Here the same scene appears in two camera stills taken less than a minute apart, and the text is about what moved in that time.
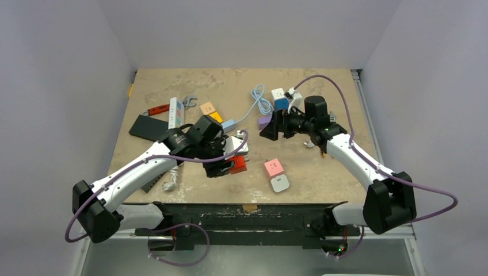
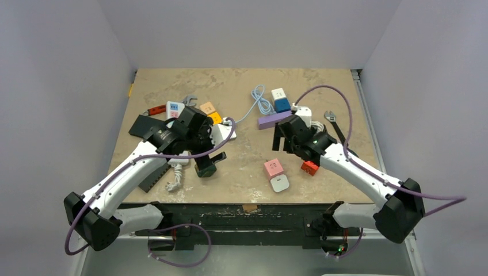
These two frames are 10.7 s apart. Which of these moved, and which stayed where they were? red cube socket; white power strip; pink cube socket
Moved: red cube socket
Stayed: white power strip; pink cube socket
